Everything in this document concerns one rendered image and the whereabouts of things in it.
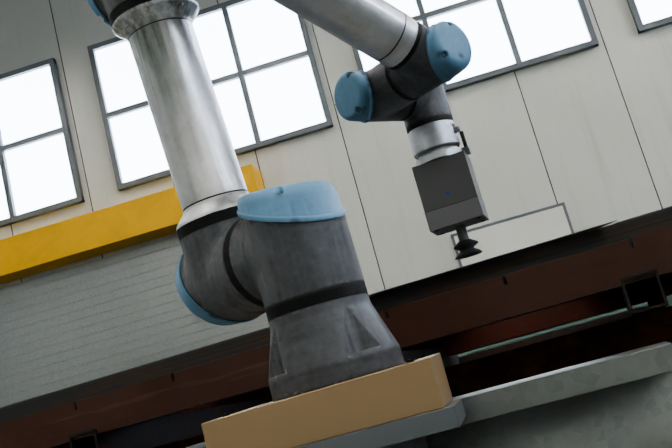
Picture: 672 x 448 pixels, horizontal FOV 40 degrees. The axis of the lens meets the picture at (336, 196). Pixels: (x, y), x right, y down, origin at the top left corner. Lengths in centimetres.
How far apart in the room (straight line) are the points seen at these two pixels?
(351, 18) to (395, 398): 52
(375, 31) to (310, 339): 45
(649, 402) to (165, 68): 75
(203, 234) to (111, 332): 949
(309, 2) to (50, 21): 1062
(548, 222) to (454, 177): 852
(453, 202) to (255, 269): 45
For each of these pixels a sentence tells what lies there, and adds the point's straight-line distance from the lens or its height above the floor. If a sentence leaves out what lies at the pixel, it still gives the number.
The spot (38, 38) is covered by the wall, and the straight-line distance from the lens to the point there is 1176.
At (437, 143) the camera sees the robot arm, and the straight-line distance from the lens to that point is 140.
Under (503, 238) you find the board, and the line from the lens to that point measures 985.
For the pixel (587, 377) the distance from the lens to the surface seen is 112.
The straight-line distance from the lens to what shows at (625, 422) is 128.
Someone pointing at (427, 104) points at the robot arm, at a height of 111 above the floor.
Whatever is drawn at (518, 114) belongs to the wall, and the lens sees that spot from 1016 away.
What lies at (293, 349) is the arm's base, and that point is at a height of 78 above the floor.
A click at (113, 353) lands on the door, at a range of 1056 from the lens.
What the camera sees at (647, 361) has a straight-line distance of 112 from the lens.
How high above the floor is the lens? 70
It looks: 13 degrees up
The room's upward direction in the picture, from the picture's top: 15 degrees counter-clockwise
